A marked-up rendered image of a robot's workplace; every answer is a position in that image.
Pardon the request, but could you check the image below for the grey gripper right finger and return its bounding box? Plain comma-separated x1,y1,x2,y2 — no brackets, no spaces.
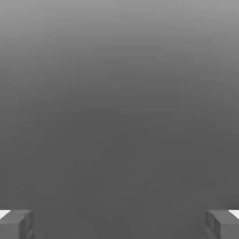
204,209,239,239

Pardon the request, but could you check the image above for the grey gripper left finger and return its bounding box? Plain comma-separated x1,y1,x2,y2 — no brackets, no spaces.
0,209,35,239

